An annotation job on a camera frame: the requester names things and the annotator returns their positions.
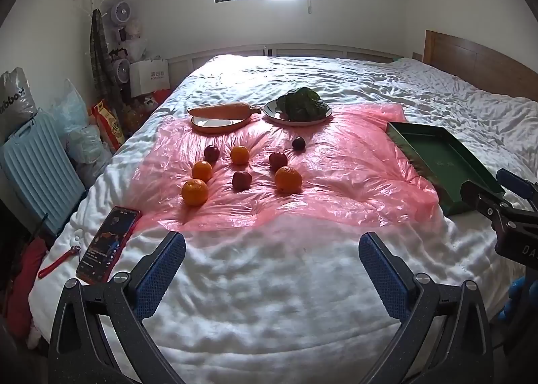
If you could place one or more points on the carrot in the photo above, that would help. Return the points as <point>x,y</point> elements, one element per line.
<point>222,110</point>

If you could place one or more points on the orange rimmed white plate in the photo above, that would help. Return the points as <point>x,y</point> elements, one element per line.
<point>218,125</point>

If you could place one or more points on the dark red apple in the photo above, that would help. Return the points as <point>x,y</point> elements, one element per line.
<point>298,143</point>

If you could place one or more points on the pink plastic sheet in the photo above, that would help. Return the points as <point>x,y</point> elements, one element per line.
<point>336,182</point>

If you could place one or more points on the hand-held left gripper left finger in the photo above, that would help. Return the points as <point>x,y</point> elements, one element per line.
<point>162,277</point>

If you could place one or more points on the plaid scarf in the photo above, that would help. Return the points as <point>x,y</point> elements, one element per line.
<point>101,56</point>

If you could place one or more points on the white paper bag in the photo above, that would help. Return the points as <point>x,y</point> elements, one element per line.
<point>150,77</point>

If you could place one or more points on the translucent plastic bag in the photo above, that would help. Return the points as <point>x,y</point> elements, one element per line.
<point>90,153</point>
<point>69,104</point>

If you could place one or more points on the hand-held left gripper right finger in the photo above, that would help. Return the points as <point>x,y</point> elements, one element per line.
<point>384,279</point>

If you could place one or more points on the phone in red case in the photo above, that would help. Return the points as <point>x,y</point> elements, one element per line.
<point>105,245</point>

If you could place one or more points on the light blue suitcase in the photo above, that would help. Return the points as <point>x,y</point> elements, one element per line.
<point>38,169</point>

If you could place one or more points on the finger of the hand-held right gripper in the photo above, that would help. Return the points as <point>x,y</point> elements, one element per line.
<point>483,201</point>
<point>516,183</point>

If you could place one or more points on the orange snack bag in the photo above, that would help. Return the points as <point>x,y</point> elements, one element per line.
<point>108,123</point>

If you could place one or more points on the green tray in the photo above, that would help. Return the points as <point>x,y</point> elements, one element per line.
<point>437,157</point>

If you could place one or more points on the white bed frame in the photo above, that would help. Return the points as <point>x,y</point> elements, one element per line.
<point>189,58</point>

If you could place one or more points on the green bok choy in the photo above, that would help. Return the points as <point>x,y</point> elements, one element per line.
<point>300,104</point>

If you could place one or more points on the grey printed bag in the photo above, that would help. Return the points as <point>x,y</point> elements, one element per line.
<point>12,98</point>

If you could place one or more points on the dark rimmed white plate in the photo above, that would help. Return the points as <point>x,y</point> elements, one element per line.
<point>270,110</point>

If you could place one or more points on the red cloth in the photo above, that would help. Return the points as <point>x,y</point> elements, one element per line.
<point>25,283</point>

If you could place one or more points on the orange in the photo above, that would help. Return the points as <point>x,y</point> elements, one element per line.
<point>194,192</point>
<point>288,179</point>
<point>202,170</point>
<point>240,155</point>

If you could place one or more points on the wooden headboard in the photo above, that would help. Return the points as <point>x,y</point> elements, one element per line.
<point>475,60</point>

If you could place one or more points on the white fan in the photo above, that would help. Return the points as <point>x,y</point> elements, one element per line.
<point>122,13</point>
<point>120,71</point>

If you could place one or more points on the red bag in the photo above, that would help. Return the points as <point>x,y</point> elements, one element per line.
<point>162,96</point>

